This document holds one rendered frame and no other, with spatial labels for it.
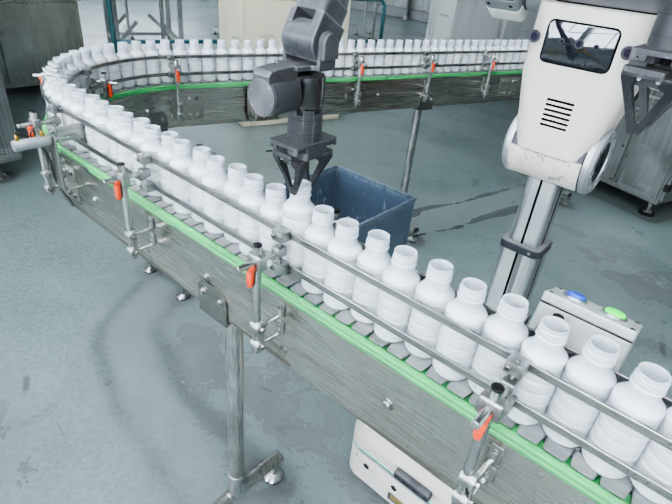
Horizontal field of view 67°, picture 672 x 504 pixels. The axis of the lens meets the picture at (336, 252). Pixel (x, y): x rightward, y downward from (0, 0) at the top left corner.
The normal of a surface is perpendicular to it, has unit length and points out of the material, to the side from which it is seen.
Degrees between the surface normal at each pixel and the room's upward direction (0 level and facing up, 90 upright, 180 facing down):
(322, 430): 0
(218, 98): 90
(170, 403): 0
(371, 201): 90
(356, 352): 90
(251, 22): 90
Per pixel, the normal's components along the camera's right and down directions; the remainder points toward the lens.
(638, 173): -0.86, 0.20
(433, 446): -0.66, 0.34
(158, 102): 0.69, 0.43
